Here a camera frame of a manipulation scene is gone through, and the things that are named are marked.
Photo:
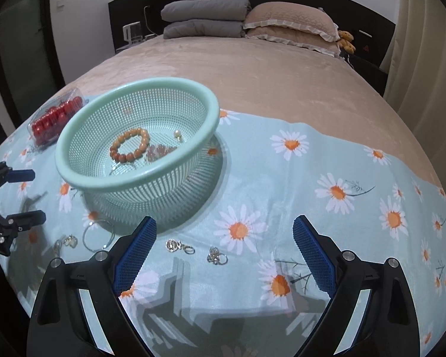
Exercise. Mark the beige bed blanket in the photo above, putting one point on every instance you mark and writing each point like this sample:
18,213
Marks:
264,81

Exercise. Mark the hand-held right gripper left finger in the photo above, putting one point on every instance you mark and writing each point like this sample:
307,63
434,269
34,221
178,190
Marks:
133,256

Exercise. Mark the green plastic basket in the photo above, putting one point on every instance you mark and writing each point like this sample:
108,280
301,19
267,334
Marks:
141,200

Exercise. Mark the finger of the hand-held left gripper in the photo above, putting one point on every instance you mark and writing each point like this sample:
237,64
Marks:
20,175
26,219

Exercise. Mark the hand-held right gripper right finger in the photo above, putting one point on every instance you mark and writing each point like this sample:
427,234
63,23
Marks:
316,260

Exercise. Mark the silver bangle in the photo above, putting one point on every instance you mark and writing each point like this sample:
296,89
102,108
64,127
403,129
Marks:
84,236

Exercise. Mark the cream curtain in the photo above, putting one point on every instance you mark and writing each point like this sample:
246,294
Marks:
427,63

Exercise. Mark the dark framed glass door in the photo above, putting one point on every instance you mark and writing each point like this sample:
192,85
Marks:
26,44

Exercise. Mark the daisy print cloth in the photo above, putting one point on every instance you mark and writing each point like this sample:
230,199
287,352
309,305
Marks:
267,193

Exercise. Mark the brown teddy bear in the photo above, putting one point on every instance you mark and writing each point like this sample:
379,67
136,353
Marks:
346,41

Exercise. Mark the silver charm with clasp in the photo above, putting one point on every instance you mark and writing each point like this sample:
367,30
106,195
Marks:
172,245

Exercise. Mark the beige frilled pillow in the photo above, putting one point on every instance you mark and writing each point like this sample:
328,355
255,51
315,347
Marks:
286,15
301,42

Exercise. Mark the pearl earring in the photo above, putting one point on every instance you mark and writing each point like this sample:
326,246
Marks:
177,133

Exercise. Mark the cluttered white nightstand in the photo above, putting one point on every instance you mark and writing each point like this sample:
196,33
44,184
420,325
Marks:
133,46

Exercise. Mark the folded grey quilt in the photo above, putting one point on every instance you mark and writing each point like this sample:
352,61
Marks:
204,7
202,29

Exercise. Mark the white bedside device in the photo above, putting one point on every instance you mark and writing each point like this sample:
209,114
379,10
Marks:
131,32

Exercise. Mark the black nightstand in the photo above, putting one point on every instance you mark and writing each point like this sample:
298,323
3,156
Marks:
370,72

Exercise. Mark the clear box of red tomatoes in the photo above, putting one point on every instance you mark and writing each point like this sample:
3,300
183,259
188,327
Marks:
55,117

